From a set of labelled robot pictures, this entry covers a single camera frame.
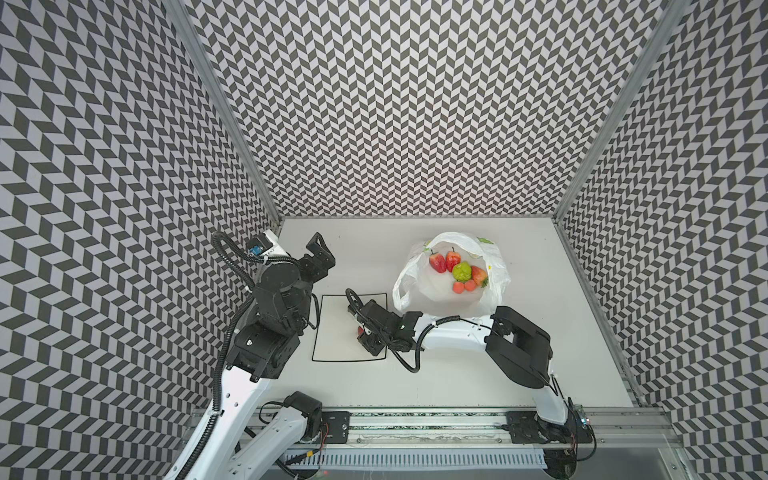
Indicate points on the red strawberry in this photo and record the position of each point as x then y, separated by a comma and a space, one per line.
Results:
438, 262
452, 259

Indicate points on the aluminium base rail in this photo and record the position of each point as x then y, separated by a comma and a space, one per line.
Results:
489, 428

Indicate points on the white plastic bag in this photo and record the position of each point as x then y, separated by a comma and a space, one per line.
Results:
419, 288

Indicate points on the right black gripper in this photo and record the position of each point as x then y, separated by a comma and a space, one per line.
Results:
372, 335

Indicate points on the green bumpy fruit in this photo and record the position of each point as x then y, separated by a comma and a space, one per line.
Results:
462, 272

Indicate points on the black outlined white mat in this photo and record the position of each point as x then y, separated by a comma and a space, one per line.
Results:
336, 337

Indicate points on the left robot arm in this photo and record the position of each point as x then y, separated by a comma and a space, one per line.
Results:
259, 341

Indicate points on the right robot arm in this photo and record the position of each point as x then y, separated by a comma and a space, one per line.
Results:
519, 348

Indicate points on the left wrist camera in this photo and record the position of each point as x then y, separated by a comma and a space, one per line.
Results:
265, 246

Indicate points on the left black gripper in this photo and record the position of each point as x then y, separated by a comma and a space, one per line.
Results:
322, 254

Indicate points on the white ribbed vent strip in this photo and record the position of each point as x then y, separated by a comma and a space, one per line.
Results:
425, 460

